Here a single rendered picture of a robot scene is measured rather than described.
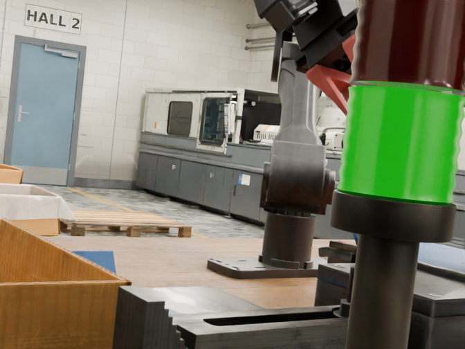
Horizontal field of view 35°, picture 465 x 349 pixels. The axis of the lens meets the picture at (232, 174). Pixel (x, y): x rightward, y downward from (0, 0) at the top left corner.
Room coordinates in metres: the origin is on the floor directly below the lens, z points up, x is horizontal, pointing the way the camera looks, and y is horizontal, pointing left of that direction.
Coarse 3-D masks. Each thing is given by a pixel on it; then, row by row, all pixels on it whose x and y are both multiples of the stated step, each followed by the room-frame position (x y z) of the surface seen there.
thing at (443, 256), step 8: (424, 248) 0.58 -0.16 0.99; (432, 248) 0.58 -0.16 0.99; (440, 248) 0.58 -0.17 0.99; (448, 248) 0.58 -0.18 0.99; (424, 256) 0.54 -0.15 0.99; (432, 256) 0.55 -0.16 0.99; (440, 256) 0.55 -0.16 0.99; (448, 256) 0.55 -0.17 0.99; (456, 256) 0.55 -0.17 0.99; (464, 256) 0.55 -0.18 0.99; (432, 264) 0.52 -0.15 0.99; (440, 264) 0.52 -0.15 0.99; (448, 264) 0.52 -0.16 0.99; (456, 264) 0.52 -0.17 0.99; (464, 264) 0.52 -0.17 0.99; (464, 272) 0.50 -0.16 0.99
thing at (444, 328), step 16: (320, 288) 0.49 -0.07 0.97; (336, 288) 0.48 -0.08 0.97; (320, 304) 0.49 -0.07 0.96; (336, 304) 0.47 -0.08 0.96; (416, 320) 0.42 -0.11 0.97; (432, 320) 0.41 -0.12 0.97; (448, 320) 0.42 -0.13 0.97; (464, 320) 0.43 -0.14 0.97; (416, 336) 0.42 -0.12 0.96; (432, 336) 0.41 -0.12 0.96; (448, 336) 0.42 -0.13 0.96; (464, 336) 0.43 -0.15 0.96
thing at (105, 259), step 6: (78, 252) 0.64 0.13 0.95; (84, 252) 0.64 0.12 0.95; (90, 252) 0.64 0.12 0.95; (96, 252) 0.65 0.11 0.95; (102, 252) 0.65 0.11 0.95; (108, 252) 0.65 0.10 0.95; (90, 258) 0.64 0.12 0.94; (96, 258) 0.64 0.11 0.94; (102, 258) 0.65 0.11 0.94; (108, 258) 0.65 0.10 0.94; (102, 264) 0.65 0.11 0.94; (108, 264) 0.65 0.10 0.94; (114, 264) 0.65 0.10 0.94; (114, 270) 0.65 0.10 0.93; (174, 312) 0.56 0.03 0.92
